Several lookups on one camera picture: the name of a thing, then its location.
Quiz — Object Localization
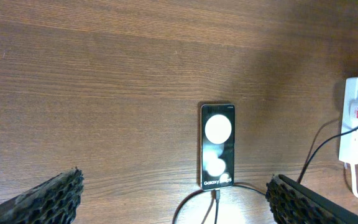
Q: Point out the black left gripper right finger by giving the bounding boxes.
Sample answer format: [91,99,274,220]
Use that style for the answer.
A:
[265,174,358,224]

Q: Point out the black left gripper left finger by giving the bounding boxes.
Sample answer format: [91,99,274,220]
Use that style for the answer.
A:
[0,168,84,224]

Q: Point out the black charger cable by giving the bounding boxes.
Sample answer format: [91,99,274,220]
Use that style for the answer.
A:
[171,123,358,224]

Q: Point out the black smartphone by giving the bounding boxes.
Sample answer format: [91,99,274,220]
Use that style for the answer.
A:
[199,103,235,190]

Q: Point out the white power strip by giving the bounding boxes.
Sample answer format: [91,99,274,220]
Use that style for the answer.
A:
[339,77,358,164]

